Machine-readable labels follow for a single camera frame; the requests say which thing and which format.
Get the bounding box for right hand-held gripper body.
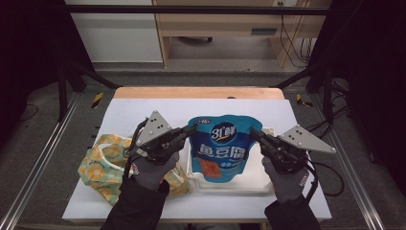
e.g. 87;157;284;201
259;125;337;175

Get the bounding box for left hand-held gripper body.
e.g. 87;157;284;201
128;109;187;165

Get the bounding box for white plastic tray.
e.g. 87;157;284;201
186;126;278;196

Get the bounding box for blue snack packet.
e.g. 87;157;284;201
187;114;263;184

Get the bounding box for teal orange-slice print bag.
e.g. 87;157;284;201
77;133;194;207

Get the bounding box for person's left hand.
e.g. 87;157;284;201
128;151;180;193

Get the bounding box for person's right hand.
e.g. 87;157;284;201
260;156;310;204

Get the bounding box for white table board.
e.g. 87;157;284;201
61;98;333;222

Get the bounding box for wooden table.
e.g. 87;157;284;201
113;86;285;101

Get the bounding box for yellow black tape marker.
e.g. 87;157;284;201
295;93;314;108
91;92;105;109

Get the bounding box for black metal stand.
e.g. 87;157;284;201
273;62;335;122
56;59;123;123

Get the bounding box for white cabinet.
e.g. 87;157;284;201
64;0;164;63

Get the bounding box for wooden desk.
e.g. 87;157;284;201
152;0;333;69

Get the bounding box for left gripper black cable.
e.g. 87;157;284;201
122;118;149;180

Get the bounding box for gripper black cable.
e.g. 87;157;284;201
304;157;346;202
122;118;149;180

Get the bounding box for black floor cables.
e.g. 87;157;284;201
301;79;351;142

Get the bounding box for aluminium floor rail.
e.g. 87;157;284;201
309;93;387;230
0;91;81;230

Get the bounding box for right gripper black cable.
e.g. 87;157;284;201
304;157;346;202

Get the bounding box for black cables at desk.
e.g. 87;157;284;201
278;1;316;69

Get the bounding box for black horizontal frame bar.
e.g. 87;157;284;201
63;4;331;16

